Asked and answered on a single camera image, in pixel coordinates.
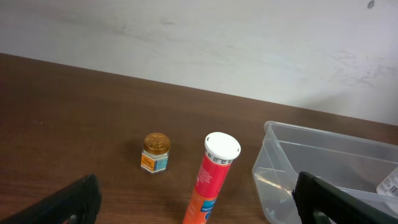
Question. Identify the clear plastic container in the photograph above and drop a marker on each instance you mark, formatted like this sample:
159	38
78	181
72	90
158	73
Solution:
354	165

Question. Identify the small gold-lid balm jar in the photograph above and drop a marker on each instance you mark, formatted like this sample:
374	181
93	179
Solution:
155	153

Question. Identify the white spray bottle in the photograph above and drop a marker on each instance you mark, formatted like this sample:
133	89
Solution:
389	185

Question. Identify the orange tablet tube white cap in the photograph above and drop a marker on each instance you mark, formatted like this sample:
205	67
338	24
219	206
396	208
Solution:
220	151

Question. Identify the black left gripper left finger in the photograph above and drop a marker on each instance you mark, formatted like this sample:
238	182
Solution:
79	202

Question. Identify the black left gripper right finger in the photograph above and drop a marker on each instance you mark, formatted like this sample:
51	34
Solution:
318	202

